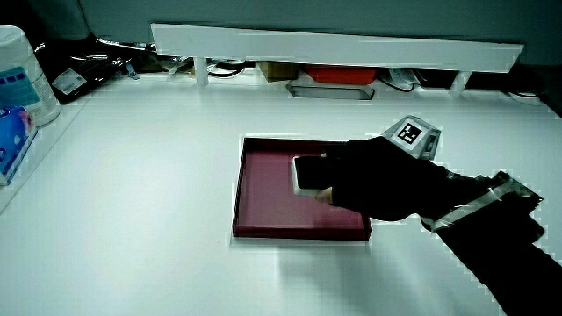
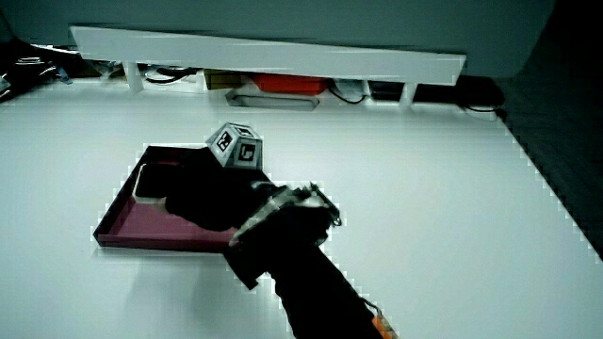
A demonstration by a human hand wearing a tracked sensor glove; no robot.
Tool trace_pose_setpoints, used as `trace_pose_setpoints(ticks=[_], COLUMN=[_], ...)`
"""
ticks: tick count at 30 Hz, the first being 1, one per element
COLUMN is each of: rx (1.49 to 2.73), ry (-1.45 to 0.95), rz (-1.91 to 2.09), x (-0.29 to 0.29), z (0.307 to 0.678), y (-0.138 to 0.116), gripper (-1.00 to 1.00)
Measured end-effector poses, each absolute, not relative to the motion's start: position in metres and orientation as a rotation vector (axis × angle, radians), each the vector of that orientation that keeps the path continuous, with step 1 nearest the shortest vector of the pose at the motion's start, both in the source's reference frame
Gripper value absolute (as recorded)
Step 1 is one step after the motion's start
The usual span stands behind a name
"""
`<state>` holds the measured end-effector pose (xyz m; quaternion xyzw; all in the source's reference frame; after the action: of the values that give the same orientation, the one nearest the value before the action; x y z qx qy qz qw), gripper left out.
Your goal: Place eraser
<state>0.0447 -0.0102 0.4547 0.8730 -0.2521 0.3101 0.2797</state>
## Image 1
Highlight person's right hand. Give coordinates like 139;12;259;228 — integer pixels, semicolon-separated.
314;114;450;222

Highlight dark red shallow tray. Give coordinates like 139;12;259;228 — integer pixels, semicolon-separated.
231;136;374;243

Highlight red flat box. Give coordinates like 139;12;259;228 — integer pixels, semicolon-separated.
302;64;379;86

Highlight white desk riser shelf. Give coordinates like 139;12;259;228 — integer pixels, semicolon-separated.
150;22;525;97

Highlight brown cardboard box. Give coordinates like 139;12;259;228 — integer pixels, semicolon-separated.
257;61;300;83

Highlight black bag with white label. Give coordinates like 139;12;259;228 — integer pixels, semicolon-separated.
33;35;155;105

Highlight blue tissue packet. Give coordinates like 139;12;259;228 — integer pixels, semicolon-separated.
0;105;40;187

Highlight white wipes canister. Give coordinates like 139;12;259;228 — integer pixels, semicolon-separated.
0;25;61;128

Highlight black cable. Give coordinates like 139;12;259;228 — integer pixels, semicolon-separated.
207;62;248;80
377;75;416;94

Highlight grey rectangular frame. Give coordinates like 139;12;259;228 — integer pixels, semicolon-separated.
285;83;376;102

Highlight white cable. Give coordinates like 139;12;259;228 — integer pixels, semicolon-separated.
504;90;544;107

